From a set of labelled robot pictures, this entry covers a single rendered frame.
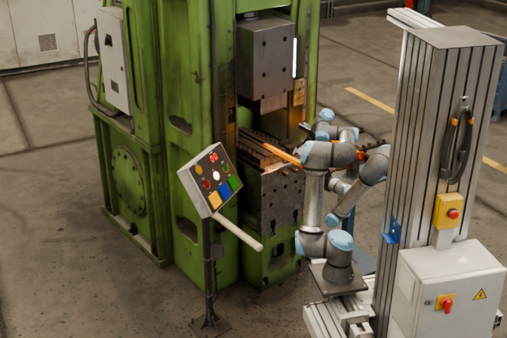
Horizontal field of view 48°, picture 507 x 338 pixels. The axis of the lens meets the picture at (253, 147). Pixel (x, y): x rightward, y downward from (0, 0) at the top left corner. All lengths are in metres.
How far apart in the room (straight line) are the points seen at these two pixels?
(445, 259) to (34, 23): 6.78
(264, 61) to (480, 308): 1.68
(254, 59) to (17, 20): 5.39
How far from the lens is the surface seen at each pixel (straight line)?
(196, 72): 3.17
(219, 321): 3.75
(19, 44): 8.26
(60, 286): 4.21
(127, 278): 4.16
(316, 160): 2.59
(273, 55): 3.25
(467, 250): 2.41
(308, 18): 3.57
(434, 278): 2.23
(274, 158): 3.51
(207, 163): 3.02
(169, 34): 3.43
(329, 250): 2.67
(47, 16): 8.24
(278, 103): 3.38
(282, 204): 3.64
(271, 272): 3.90
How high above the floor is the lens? 2.58
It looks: 27 degrees down
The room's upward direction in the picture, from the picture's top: straight up
